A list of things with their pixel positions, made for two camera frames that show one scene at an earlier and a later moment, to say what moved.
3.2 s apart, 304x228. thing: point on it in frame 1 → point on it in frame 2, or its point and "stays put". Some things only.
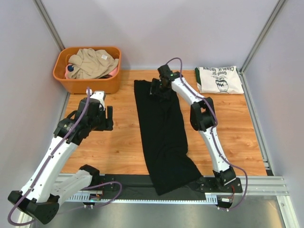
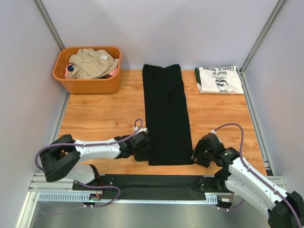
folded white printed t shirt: [219, 80] stays put
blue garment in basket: [70, 68] stays put
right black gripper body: [161, 91] → [203, 157]
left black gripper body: [99, 123] → [141, 154]
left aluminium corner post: [52, 31] stays put
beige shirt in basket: [89, 63] stays put
